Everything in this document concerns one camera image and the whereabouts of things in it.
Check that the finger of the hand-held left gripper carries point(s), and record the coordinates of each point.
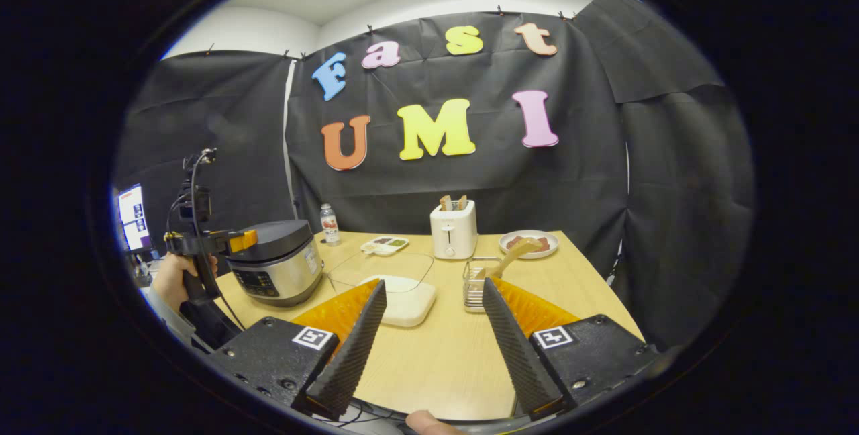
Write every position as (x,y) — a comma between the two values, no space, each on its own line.
(241,242)

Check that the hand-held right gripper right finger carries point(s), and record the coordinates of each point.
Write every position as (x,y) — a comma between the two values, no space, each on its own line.
(520,358)

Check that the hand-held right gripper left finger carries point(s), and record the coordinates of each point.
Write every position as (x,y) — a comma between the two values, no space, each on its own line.
(349,354)

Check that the black silver rice cooker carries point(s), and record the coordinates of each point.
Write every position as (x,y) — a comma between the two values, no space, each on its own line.
(275,267)

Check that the clear container of rice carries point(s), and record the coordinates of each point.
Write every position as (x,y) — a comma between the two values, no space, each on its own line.
(409,301)

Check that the computer monitor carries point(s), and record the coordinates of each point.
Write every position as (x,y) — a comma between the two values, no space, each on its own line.
(134,217)

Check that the small clear plastic bottle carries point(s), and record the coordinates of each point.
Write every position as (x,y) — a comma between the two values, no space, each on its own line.
(329,227)

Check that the white round plate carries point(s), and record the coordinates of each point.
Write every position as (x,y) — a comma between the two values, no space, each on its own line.
(530,254)

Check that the white divided grain dish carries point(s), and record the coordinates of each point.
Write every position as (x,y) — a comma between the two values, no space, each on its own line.
(384,246)

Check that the brown meat piece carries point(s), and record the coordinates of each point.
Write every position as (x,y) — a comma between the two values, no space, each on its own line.
(542,244)
(515,242)

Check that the white toaster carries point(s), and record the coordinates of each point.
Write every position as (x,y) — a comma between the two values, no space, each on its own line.
(453,233)

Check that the toast slice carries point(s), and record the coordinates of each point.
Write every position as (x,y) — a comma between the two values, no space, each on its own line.
(446,203)
(462,203)

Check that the black backdrop cloth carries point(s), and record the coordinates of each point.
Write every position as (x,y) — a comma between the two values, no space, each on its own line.
(436,186)

